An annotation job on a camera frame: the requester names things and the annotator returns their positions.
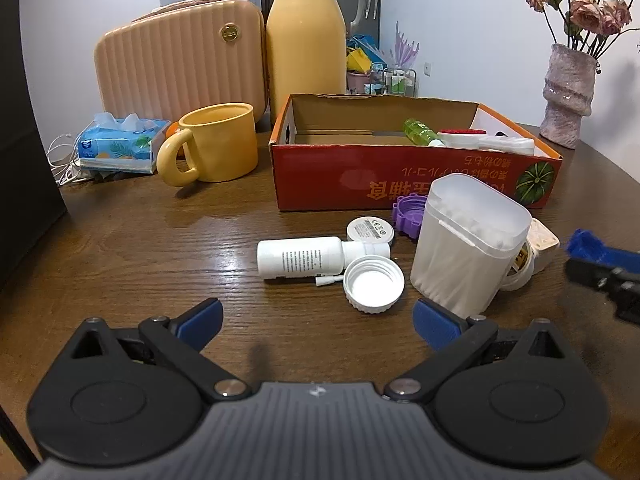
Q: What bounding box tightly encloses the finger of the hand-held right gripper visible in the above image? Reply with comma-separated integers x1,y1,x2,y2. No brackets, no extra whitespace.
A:
565,258,640,293
566,229,640,268

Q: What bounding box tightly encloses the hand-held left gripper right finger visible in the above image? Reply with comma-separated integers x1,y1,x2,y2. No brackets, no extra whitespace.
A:
382,299,568,403

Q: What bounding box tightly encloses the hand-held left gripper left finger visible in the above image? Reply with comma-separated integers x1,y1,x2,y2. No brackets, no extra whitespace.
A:
70,297,253,403

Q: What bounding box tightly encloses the white flip-lid box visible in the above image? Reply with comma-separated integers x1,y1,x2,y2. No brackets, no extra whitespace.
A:
497,218,559,292

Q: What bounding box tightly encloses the white ribbed cap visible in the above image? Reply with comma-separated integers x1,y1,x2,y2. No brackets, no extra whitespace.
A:
343,256,405,315

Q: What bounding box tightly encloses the translucent cotton swab box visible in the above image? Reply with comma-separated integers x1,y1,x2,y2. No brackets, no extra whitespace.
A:
410,174,532,314

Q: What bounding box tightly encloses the purple notched cap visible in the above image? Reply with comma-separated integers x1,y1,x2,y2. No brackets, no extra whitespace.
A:
392,193,428,244

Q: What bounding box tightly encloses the white round case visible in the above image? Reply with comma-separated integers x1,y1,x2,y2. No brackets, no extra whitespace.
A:
346,216,396,247

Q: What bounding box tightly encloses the white labelled bottle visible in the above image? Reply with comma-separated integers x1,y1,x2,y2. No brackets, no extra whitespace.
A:
257,238,392,280

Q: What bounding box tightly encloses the red and white lint brush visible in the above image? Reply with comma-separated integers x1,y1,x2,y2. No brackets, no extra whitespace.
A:
437,129,536,157

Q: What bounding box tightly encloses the red cardboard box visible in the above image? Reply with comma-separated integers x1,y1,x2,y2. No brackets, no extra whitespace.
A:
269,93,564,212

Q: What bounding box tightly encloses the green spray bottle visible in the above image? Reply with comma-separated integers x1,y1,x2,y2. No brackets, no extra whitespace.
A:
404,118,446,148

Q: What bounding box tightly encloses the pink stone vase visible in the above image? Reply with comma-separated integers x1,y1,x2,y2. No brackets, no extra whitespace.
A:
540,43,598,150

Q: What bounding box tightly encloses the yellow mug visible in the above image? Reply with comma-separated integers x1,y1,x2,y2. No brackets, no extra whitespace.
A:
156,103,259,187

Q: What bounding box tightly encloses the blue tissue pack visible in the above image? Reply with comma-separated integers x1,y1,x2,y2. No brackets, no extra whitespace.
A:
77,112,173,176

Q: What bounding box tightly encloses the dried rose bouquet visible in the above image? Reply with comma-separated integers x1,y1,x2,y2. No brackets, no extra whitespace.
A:
506,0,640,61

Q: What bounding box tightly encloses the black paper bag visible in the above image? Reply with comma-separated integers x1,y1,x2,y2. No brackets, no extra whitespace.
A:
0,0,68,291

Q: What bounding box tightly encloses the pink bucket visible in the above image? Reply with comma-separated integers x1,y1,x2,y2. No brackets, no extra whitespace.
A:
346,71,373,95

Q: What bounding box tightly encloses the pink ribbed suitcase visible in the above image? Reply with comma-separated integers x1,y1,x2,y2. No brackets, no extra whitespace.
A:
95,0,266,123

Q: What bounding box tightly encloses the yellow bag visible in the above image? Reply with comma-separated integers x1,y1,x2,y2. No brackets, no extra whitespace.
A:
346,35,388,73

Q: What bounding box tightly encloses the yellow thermos jug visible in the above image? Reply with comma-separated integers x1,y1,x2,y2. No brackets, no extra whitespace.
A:
265,0,366,118

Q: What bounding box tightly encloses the white cable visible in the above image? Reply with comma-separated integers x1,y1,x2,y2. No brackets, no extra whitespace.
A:
47,132,86,186

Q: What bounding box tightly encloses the wire storage rack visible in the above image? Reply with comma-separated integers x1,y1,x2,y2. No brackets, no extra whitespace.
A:
382,66,418,97

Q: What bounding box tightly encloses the purple coral wall sticker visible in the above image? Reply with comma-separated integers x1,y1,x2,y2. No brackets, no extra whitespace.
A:
391,21,421,68

